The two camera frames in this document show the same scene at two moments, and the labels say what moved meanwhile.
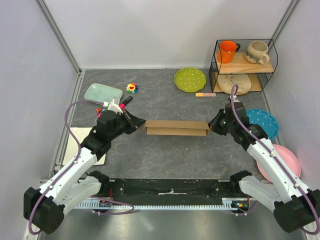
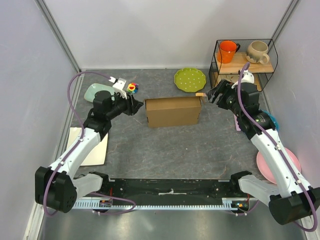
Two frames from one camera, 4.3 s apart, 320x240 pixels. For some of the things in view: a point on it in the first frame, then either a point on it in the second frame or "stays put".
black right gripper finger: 216,121 to 214,94
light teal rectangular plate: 101,93 stays put
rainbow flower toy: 132,88 stays put
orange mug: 228,48 stays put
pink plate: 288,157 stays put
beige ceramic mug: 257,52 stays put
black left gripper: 135,121 to 132,107
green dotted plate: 189,80 stays put
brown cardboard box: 178,128 to 172,111
